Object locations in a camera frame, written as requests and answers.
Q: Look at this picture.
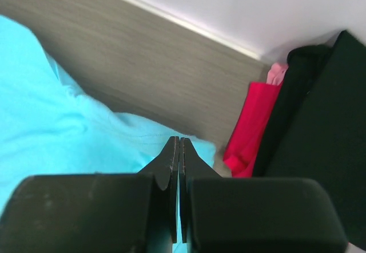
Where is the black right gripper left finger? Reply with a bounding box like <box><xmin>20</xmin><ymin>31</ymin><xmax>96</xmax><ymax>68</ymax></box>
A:
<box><xmin>1</xmin><ymin>137</ymin><xmax>180</xmax><ymax>252</ymax></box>

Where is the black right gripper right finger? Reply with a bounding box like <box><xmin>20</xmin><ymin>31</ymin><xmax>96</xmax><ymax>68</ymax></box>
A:
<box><xmin>179</xmin><ymin>138</ymin><xmax>348</xmax><ymax>252</ymax></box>

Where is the cyan t shirt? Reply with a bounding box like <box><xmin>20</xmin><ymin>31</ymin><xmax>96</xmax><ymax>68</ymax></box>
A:
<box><xmin>0</xmin><ymin>14</ymin><xmax>218</xmax><ymax>253</ymax></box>

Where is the magenta folded t shirt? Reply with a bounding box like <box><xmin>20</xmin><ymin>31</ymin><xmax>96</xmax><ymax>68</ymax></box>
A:
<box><xmin>223</xmin><ymin>82</ymin><xmax>282</xmax><ymax>177</ymax></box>

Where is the black folded t shirt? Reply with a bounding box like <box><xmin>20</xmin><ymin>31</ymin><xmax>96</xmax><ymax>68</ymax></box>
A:
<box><xmin>253</xmin><ymin>30</ymin><xmax>365</xmax><ymax>248</ymax></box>

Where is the pink folded t shirt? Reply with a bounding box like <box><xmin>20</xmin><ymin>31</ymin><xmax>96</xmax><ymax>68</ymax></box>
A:
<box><xmin>266</xmin><ymin>63</ymin><xmax>288</xmax><ymax>85</ymax></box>

